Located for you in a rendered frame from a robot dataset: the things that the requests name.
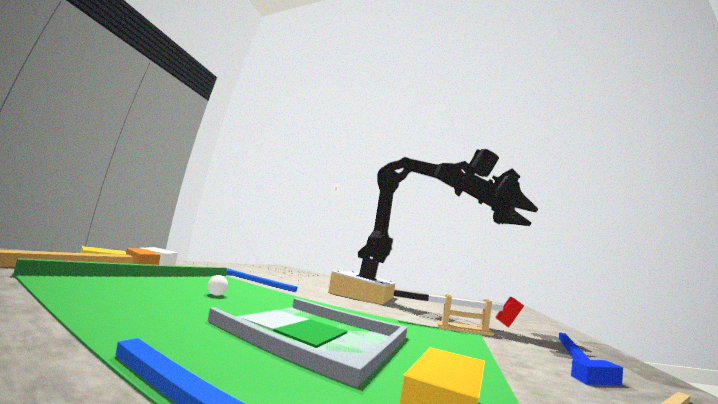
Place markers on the white cube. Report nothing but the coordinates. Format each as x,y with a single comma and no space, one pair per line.
167,257

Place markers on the green flat mat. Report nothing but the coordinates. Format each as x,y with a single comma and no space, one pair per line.
170,314

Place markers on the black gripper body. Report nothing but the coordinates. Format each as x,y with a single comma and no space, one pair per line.
495,196

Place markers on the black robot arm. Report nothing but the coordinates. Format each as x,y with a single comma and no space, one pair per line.
379,244

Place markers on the white ball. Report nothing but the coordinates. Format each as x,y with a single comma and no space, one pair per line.
217,285

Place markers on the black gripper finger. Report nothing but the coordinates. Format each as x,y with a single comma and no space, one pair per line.
517,200
513,217

